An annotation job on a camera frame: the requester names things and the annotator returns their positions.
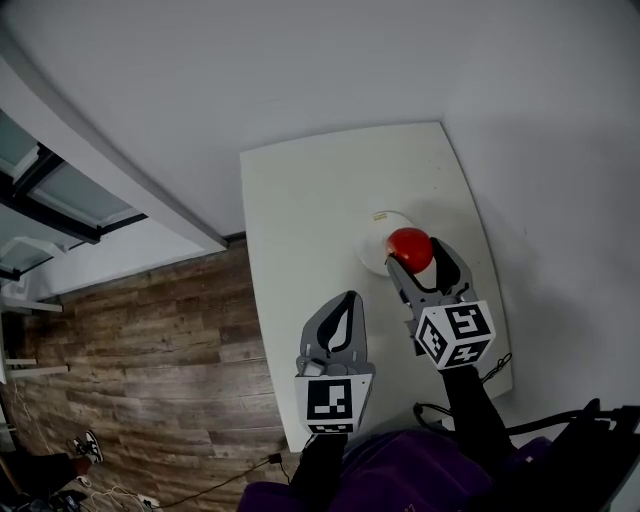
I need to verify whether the black floor cable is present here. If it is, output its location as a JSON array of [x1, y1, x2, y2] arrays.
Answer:
[[162, 452, 292, 507]]

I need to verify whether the white plate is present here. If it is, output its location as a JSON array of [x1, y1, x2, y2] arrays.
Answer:
[[356, 209, 417, 279]]

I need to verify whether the person's right forearm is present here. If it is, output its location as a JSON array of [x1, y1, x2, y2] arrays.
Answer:
[[441, 363, 515, 457]]

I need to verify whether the black looped cable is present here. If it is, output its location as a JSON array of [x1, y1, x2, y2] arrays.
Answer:
[[412, 401, 454, 429]]

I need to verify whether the person's left forearm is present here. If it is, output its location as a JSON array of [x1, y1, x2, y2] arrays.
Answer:
[[289, 432, 350, 497]]

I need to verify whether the thin black cord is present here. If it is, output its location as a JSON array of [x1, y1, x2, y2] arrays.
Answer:
[[479, 351, 514, 387]]

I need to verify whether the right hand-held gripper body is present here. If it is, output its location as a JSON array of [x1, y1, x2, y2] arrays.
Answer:
[[409, 298, 497, 372]]

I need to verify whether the red apple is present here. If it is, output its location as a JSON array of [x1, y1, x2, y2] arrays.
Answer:
[[385, 227, 435, 276]]

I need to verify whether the black framed window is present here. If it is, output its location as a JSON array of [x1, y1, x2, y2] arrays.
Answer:
[[0, 108, 150, 247]]

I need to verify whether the person's purple clothing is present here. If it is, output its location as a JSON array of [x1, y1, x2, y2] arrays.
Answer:
[[241, 428, 567, 512]]

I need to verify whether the white floor cable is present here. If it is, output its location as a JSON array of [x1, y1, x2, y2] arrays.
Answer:
[[89, 483, 151, 507]]

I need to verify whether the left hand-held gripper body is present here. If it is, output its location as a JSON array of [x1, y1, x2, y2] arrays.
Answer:
[[293, 356, 377, 436]]

